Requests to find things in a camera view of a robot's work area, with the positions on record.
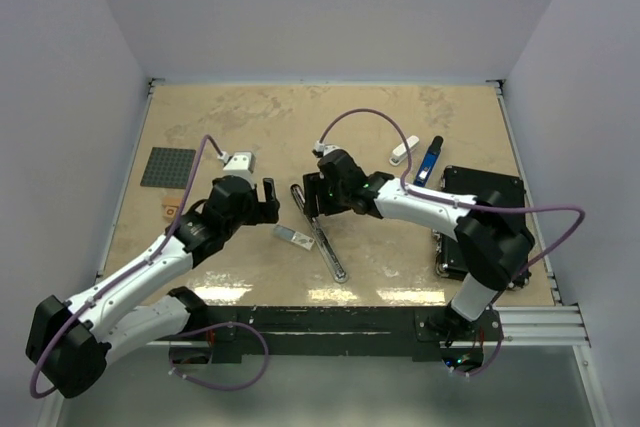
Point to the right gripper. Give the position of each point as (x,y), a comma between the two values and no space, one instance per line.
(314,185)

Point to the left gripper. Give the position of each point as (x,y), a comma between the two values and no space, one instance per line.
(263,211)

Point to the silver black stapler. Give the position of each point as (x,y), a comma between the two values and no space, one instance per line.
(327,252)

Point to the white staple box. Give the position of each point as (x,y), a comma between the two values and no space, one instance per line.
(302,241)

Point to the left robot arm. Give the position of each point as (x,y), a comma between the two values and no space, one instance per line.
(72,342)

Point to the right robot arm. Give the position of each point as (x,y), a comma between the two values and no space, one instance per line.
(493,238)

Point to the white stapler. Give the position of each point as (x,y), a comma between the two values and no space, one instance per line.
(400,153)

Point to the blue black stapler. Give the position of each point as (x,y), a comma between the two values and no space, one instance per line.
(428,162)

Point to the small wooden block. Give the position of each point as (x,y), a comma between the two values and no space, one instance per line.
(170,207)

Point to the grey lego baseplate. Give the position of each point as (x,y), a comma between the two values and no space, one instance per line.
(168,168)

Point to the black case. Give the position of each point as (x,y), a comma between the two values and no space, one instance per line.
(449,261)

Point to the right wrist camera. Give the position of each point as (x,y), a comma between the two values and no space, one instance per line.
(321,149)

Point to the black base frame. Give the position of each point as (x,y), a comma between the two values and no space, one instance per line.
(417,333)

